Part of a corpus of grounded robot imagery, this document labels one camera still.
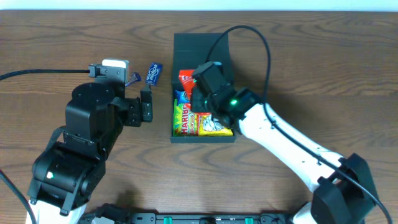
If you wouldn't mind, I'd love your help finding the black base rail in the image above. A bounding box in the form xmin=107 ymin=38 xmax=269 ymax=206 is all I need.
xmin=77 ymin=203 xmax=292 ymax=224

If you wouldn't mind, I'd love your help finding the red candy bag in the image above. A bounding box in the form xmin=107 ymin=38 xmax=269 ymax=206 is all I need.
xmin=177 ymin=70 xmax=196 ymax=109

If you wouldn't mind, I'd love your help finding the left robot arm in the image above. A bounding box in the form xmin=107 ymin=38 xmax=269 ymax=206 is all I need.
xmin=26 ymin=82 xmax=153 ymax=223

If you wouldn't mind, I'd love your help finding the blue Oreo cookie pack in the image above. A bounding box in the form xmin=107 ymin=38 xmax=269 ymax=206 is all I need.
xmin=174 ymin=90 xmax=190 ymax=105

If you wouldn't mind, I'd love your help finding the purple white candy bar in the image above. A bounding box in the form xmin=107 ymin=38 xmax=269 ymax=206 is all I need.
xmin=125 ymin=72 xmax=142 ymax=87

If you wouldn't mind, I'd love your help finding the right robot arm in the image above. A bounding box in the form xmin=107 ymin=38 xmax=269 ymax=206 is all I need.
xmin=192 ymin=62 xmax=377 ymax=224

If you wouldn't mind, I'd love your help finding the yellow candy bag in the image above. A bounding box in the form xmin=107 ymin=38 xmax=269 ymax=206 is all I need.
xmin=198 ymin=114 xmax=233 ymax=136

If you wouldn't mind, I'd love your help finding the Haribo gummy candy bag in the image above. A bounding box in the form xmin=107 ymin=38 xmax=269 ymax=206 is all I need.
xmin=173 ymin=100 xmax=199 ymax=136

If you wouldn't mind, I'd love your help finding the dark green gift box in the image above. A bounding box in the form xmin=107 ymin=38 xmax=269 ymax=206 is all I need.
xmin=170 ymin=33 xmax=236 ymax=144

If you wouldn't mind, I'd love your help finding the blue Eclipse mint pack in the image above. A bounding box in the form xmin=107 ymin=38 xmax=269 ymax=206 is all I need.
xmin=145 ymin=62 xmax=163 ymax=86

